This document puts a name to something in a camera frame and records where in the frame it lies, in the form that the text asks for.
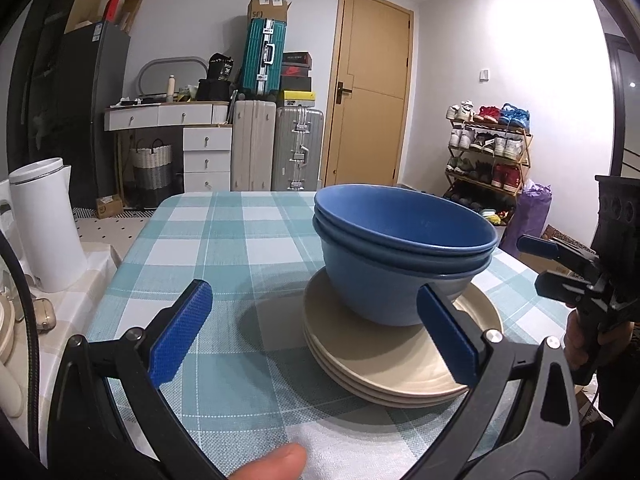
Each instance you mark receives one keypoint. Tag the white bottle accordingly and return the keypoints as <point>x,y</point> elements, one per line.
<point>171,87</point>

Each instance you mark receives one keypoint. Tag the cream plate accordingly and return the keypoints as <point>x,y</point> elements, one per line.
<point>395,403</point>
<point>350,345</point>
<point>395,394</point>

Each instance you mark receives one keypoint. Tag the black bag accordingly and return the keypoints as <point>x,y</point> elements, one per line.
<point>212,90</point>

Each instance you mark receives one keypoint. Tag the cream ceramic pot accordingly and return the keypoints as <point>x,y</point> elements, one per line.
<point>7,340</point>

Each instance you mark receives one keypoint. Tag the white desk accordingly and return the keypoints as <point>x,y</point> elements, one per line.
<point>165,116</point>

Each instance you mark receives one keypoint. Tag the yellow shoe box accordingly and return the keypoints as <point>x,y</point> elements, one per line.
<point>299,96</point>

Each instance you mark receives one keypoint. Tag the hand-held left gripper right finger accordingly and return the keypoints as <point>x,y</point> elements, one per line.
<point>445,340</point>

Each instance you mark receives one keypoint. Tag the small open cardboard box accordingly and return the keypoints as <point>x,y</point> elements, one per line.
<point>109,206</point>

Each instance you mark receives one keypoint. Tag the beige suitcase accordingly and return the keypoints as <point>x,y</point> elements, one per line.
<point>252,145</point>

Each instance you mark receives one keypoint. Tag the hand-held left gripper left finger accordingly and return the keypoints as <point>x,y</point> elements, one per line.
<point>182,330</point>

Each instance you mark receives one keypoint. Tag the narrow brown cardboard box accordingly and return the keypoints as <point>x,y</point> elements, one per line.
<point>131,10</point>

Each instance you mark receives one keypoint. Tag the wooden door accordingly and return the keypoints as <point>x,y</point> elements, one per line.
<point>370,90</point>

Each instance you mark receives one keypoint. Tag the person's right hand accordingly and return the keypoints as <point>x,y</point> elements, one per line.
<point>572,340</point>

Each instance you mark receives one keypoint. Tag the purple bag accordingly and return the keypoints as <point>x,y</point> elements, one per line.
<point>530,220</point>

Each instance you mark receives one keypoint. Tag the white drawer unit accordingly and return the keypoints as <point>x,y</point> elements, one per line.
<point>206,157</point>

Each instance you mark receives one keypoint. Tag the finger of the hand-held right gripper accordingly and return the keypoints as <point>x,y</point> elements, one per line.
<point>555,285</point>
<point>540,246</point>

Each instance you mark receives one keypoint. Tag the red flat packet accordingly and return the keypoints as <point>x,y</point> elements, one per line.
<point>112,7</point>

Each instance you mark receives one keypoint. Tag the woven laundry basket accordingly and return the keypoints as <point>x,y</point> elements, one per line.
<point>150,170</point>

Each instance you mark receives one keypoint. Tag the person's left hand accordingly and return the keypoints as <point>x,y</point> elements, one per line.
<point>270,462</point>

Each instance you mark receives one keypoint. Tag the shoe rack with shoes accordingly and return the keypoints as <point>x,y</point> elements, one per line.
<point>510,147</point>

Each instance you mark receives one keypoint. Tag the black red-print shoe box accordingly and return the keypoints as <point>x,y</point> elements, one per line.
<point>296,71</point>

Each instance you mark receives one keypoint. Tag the pale side table cover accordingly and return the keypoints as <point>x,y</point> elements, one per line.
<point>65,320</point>

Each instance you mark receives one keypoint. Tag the black printed pouch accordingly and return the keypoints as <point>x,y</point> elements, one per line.
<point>221,66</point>

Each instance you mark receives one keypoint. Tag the white electric kettle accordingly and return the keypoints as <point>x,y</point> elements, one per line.
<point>45,230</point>

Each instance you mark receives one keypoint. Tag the silver suitcase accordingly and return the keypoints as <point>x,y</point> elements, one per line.
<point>297,147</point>

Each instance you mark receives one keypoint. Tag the white dotted mat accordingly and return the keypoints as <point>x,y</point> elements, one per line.
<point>95,230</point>

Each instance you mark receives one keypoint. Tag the wooden shoe rack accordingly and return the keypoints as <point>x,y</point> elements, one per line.
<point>526,155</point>

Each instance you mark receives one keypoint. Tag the oval grey mirror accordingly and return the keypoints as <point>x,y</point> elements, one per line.
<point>172,67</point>

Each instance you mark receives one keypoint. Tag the teal suitcase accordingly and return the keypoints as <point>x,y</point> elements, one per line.
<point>262,57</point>

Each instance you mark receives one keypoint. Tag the dark glass-door cabinet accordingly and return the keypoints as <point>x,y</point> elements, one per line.
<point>35,85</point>

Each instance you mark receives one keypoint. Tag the plain black shoe box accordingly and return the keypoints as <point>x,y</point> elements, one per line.
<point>296,84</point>

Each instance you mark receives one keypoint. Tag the blue bowl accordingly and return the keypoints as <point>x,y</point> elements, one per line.
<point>320,230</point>
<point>375,295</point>
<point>400,215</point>

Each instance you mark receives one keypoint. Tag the small beige case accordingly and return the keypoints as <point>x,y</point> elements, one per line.
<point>44,314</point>

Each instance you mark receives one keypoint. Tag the printed cardboard box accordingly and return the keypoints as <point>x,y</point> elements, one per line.
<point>537,262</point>

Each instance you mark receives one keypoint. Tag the dark grey fridge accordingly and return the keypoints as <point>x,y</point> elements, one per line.
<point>90,110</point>

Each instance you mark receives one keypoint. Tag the white light switch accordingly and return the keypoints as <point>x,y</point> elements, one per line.
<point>484,75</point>

